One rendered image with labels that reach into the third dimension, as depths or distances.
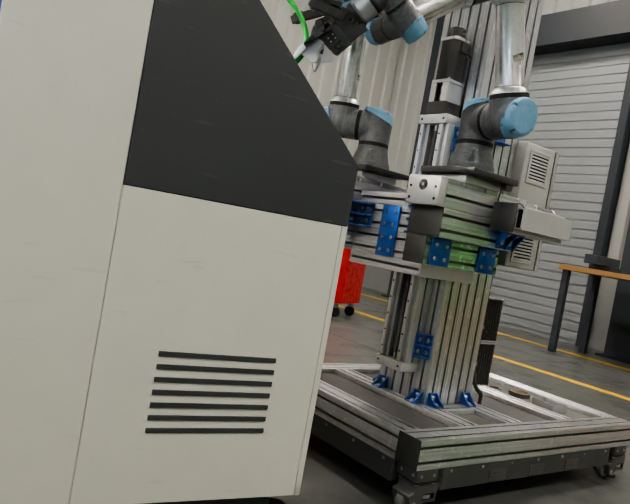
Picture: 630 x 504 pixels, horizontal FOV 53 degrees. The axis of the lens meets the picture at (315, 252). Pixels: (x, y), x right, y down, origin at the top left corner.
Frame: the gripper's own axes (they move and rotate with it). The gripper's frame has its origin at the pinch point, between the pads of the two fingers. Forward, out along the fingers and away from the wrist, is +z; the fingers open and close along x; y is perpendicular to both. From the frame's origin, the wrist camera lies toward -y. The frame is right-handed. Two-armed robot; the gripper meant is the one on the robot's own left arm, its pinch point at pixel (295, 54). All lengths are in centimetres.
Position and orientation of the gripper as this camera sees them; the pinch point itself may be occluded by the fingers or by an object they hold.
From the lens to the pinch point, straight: 184.1
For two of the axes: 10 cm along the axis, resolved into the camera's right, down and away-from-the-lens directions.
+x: 1.5, -2.3, 9.6
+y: 6.1, 7.9, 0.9
